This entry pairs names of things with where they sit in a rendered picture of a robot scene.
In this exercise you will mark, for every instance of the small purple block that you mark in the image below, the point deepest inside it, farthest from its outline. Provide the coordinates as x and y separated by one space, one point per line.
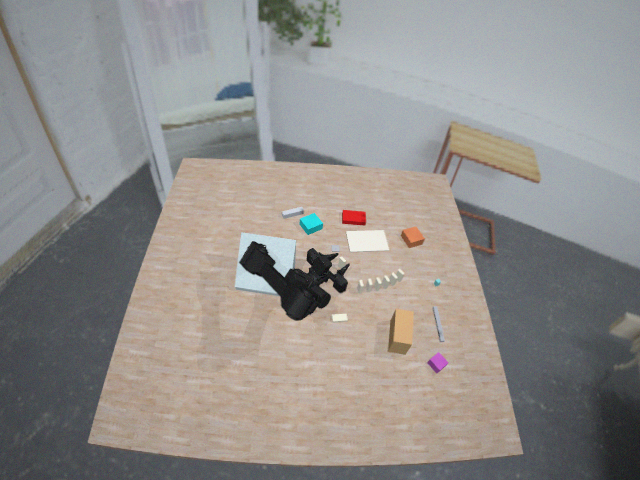
437 362

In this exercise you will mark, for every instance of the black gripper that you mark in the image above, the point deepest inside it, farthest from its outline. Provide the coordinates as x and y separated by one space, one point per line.
340 283

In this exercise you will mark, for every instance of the red box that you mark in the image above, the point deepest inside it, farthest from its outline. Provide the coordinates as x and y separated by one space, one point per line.
354 217

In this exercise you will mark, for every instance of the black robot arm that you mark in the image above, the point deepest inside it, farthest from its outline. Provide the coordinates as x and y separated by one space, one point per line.
299 294

